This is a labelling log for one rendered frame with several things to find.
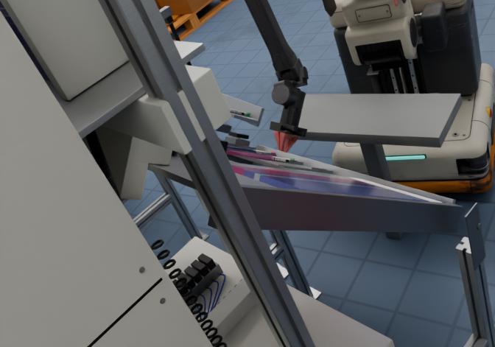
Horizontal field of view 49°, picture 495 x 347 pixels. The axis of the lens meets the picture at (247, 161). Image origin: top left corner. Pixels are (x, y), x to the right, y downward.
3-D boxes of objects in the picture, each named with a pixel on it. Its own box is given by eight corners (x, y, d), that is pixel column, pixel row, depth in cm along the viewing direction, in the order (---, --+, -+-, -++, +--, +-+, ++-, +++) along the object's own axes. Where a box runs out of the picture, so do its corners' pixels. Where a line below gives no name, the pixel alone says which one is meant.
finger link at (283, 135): (279, 157, 162) (286, 126, 161) (263, 152, 167) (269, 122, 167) (295, 159, 167) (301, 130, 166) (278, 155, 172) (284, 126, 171)
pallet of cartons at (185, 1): (177, 4, 599) (160, -35, 575) (236, -4, 546) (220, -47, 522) (100, 63, 529) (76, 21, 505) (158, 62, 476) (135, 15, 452)
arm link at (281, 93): (306, 66, 165) (281, 74, 169) (290, 59, 155) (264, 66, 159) (312, 105, 164) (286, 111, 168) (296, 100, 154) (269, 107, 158)
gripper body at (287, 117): (292, 132, 160) (297, 107, 159) (268, 127, 167) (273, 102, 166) (306, 135, 164) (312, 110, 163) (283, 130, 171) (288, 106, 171)
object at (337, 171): (254, 167, 172) (259, 144, 171) (448, 230, 124) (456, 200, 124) (252, 166, 171) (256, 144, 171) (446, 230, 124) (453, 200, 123)
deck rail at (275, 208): (448, 230, 124) (454, 204, 124) (456, 233, 123) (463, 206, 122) (207, 225, 75) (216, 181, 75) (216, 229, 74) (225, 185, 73)
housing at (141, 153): (46, 145, 126) (57, 85, 125) (162, 201, 91) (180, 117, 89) (11, 141, 120) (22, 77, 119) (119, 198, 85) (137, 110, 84)
